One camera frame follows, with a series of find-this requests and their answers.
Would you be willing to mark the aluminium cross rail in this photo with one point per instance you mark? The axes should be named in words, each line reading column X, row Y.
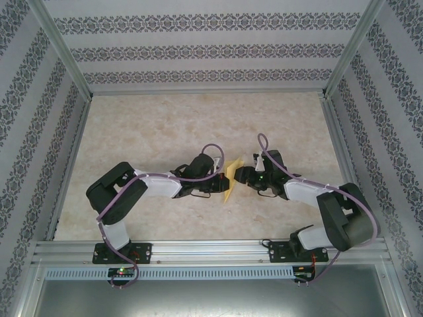
column 208, row 92

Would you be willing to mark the aluminium frame leg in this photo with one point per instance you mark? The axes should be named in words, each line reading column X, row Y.
column 28, row 290
column 398, row 290

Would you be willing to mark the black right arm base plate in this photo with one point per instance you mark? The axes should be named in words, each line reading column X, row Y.
column 276, row 253

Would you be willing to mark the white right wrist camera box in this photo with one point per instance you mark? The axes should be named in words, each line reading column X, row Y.
column 259, row 162

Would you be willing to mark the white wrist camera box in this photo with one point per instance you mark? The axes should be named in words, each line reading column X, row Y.
column 217, row 163
column 259, row 162

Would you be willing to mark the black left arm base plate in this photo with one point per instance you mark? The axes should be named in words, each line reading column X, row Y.
column 145, row 253

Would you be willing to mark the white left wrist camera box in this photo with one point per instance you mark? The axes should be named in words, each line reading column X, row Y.
column 217, row 163

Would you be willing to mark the aluminium side rail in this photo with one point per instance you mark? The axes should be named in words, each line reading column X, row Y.
column 77, row 138
column 337, row 138

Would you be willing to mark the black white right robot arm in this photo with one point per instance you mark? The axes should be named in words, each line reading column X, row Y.
column 343, row 218

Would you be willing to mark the grey metal sheet panel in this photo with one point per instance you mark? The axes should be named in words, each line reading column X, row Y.
column 211, row 300

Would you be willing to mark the aluminium mounting rail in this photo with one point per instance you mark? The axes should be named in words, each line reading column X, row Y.
column 211, row 251

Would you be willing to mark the aluminium frame post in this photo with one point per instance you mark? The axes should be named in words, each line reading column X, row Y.
column 354, row 49
column 61, row 49

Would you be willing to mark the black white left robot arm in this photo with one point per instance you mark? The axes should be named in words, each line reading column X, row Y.
column 112, row 198

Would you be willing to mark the yellow paper sheet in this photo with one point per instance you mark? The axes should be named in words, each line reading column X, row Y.
column 231, row 168

